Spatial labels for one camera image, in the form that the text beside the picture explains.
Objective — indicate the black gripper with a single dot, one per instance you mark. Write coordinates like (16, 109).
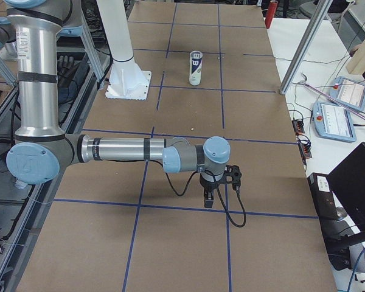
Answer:
(207, 184)

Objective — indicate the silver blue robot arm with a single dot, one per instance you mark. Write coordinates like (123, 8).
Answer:
(42, 149)

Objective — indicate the white tennis ball can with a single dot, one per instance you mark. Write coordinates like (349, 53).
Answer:
(196, 58)

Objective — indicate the brown paper table cover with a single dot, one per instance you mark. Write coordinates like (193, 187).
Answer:
(128, 227)

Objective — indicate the orange black terminal strip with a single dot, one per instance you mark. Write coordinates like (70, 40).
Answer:
(303, 141)

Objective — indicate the black desktop box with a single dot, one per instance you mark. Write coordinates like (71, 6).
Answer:
(322, 196)

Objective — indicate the near blue teach pendant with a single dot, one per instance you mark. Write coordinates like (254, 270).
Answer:
(333, 122)

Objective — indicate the blue teach pendant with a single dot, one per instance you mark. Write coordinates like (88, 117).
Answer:
(349, 92)
(333, 122)

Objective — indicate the black computer monitor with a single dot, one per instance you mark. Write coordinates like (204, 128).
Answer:
(347, 180)

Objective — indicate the far blue teach pendant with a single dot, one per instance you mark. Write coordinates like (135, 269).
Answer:
(349, 92)

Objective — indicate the red cylinder tube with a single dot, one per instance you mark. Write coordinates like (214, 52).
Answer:
(272, 7)

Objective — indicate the wooden beam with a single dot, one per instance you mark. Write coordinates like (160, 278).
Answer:
(356, 65)

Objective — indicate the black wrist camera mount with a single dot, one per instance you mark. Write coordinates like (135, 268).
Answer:
(232, 176)

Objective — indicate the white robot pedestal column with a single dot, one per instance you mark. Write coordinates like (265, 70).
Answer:
(126, 80)

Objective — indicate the aluminium side frame rail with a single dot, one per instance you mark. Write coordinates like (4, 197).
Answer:
(20, 209)

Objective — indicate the aluminium frame post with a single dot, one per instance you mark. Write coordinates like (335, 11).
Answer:
(310, 32)

